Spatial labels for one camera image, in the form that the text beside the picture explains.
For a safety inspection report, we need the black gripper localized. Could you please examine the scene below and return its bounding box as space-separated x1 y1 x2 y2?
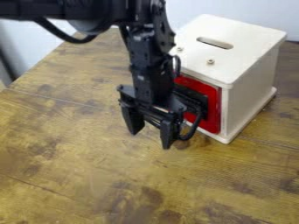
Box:
118 27 186 150

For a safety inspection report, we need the red drawer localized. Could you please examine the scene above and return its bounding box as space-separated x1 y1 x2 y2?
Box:
175 74 222 134

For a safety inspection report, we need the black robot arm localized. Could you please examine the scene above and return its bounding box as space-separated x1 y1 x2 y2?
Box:
0 0 186 149

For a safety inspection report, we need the white wooden box cabinet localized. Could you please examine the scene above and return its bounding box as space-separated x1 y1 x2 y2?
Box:
172 14 286 144

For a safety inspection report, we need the black drawer handle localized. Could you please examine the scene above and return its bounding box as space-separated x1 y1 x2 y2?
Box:
174 84 208 141

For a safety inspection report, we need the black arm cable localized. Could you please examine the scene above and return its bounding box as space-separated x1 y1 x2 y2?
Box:
34 17 100 45

